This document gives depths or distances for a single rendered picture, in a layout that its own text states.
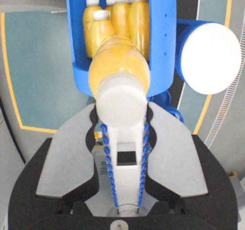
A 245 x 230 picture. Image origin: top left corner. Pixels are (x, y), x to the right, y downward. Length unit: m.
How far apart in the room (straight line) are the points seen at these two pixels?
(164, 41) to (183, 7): 1.17
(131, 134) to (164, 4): 0.64
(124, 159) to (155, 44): 0.56
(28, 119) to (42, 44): 1.06
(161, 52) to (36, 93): 1.77
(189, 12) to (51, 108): 1.83
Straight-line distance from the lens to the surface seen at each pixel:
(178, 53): 0.56
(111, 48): 0.16
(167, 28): 0.35
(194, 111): 2.05
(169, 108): 1.16
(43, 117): 2.14
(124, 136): 0.81
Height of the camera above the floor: 1.53
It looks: 59 degrees down
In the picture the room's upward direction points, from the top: 180 degrees clockwise
